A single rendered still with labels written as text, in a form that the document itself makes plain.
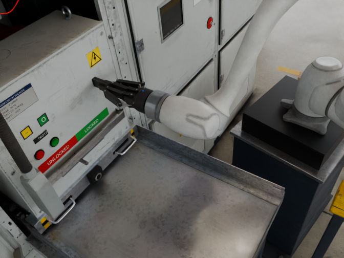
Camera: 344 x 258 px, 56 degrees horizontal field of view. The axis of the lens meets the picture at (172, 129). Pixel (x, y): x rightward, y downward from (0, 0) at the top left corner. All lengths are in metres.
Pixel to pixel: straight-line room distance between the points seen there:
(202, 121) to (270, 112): 0.69
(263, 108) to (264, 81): 1.59
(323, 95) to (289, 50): 2.25
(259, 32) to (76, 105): 0.60
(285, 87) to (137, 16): 0.80
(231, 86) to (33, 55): 0.58
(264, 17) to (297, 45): 2.76
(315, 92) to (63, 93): 0.91
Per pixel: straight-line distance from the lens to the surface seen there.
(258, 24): 0.91
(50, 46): 1.03
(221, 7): 1.86
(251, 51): 0.94
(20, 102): 0.96
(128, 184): 1.27
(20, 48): 1.07
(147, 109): 0.93
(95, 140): 1.15
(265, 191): 1.22
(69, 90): 1.05
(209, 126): 0.85
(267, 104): 1.54
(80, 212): 1.25
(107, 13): 1.15
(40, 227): 1.21
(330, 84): 1.34
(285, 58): 3.44
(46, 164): 1.10
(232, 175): 1.24
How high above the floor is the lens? 1.85
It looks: 45 degrees down
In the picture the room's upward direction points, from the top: 7 degrees counter-clockwise
